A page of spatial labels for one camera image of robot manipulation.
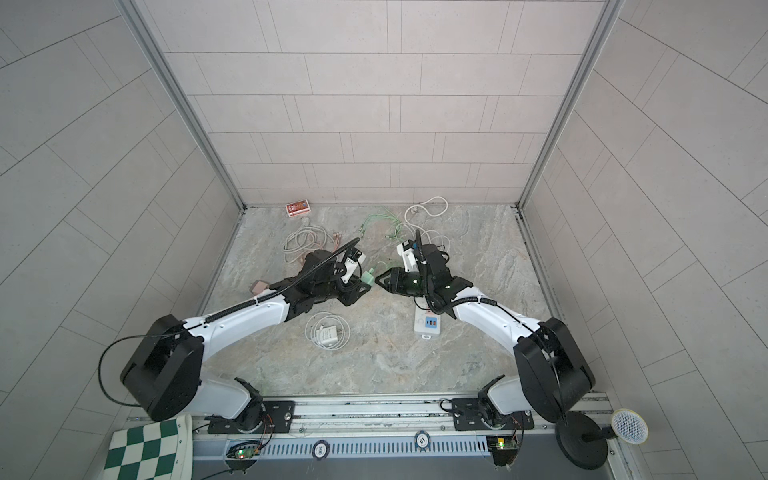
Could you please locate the green charger front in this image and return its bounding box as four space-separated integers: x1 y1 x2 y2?
360 269 375 286

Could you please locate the red small box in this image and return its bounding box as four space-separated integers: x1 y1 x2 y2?
285 200 311 218

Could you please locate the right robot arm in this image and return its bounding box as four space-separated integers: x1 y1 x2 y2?
375 233 595 427

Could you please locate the aluminium rail base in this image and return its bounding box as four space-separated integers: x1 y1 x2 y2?
122 392 619 463

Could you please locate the colourful white power strip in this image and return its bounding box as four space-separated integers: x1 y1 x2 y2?
414 307 441 340

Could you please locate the green cable bundle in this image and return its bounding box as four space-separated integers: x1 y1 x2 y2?
358 208 409 244

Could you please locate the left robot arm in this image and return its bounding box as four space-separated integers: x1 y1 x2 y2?
120 239 370 433

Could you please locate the green white checkerboard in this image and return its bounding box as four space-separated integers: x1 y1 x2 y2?
101 414 193 480

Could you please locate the white charger with coiled cable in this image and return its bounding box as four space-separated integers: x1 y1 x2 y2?
305 312 351 351

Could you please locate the white power strip cord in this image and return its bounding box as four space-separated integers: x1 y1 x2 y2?
403 196 451 247

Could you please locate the grey coiled cable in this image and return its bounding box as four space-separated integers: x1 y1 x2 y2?
283 224 330 265

